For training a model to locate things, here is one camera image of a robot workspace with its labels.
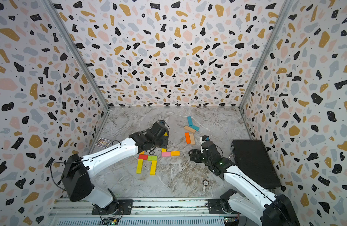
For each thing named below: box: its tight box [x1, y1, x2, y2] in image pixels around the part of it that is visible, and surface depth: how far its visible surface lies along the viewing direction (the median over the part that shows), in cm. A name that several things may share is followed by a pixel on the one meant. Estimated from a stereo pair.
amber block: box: [170, 150, 181, 156], surface depth 97 cm
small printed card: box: [95, 137, 112, 149], surface depth 99 cm
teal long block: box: [187, 115, 193, 127], surface depth 115 cm
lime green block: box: [147, 155, 158, 162], surface depth 93 cm
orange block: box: [184, 132, 191, 145], surface depth 104 cm
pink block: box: [161, 151, 171, 157], surface depth 95 cm
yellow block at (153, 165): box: [149, 160, 157, 176], surface depth 89 cm
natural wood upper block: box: [183, 125, 197, 134], surface depth 109 cm
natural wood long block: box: [190, 133, 196, 146], surface depth 102 cm
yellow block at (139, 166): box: [135, 158, 144, 174], surface depth 89 cm
